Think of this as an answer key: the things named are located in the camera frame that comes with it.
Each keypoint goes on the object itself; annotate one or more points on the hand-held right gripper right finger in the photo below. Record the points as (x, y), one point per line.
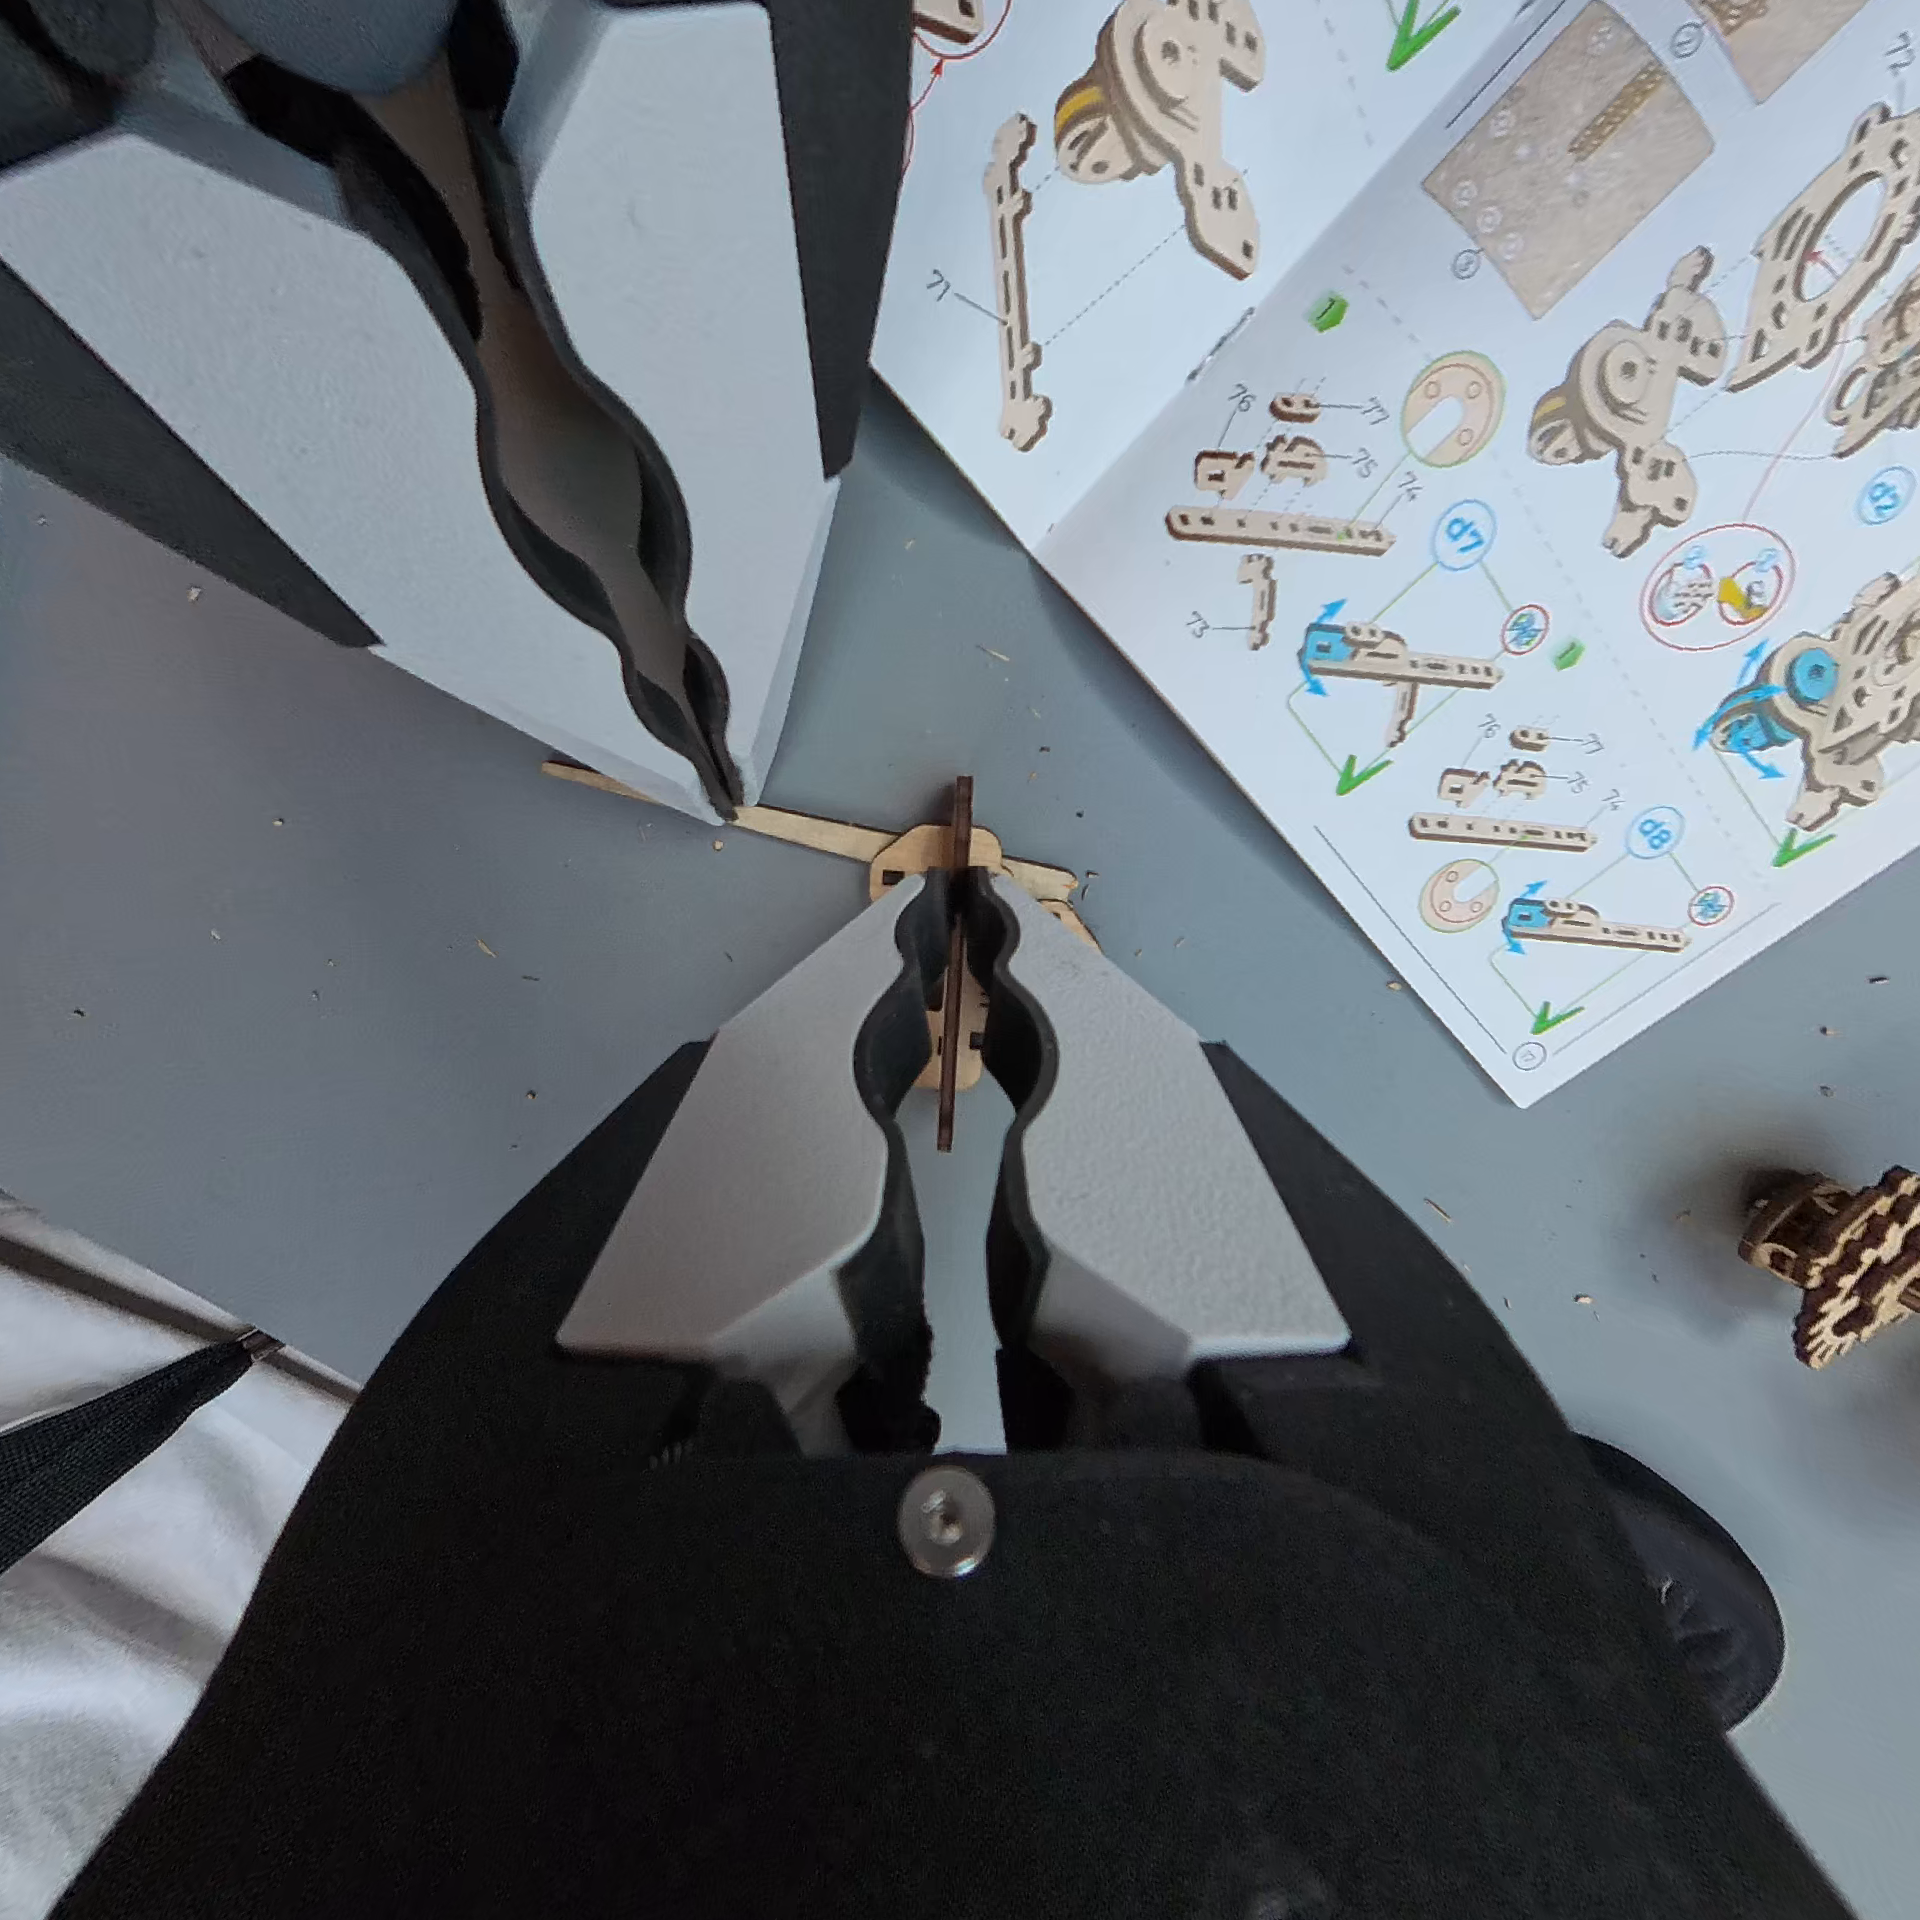
(1171, 1201)

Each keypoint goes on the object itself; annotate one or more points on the thin wooden strip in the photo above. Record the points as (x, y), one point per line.
(810, 828)

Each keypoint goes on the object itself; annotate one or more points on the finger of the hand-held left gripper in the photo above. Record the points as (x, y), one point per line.
(271, 375)
(704, 299)

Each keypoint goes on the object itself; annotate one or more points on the dark thin wooden plate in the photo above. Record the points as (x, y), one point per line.
(960, 819)

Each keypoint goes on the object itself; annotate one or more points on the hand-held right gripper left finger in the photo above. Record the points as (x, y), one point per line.
(722, 1201)

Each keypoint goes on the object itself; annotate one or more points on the model instruction booklet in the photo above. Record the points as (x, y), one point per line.
(1109, 451)

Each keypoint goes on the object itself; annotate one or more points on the light wooden model base piece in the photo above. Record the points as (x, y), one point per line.
(909, 855)

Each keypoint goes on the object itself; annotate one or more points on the person's white shirt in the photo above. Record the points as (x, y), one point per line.
(120, 1723)

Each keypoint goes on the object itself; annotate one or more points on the small wooden gear assembly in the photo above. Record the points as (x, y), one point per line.
(1839, 1260)

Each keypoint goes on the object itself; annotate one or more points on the dark cloth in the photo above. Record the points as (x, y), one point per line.
(1710, 1620)

